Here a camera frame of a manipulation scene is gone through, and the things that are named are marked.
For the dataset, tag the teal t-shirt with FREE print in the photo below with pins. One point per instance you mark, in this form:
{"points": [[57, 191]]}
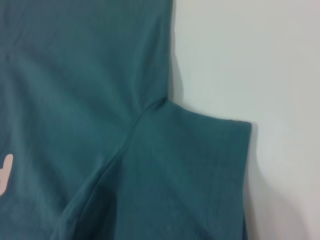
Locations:
{"points": [[100, 100]]}

